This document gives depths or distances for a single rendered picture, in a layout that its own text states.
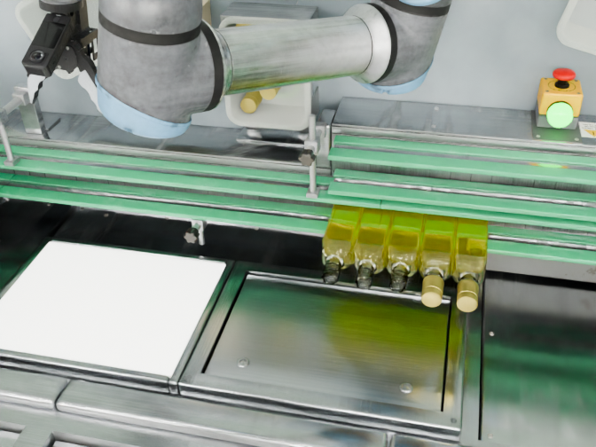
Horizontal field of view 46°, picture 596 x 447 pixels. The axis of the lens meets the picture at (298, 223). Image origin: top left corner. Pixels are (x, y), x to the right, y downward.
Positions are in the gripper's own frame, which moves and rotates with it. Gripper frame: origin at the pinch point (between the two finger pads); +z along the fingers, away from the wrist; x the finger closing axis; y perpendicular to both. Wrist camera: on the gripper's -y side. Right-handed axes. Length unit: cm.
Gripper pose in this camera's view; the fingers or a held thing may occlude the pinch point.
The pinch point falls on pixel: (67, 113)
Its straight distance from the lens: 135.8
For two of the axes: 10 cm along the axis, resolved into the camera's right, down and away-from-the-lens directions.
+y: 2.5, -5.3, 8.1
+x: -9.7, -2.0, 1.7
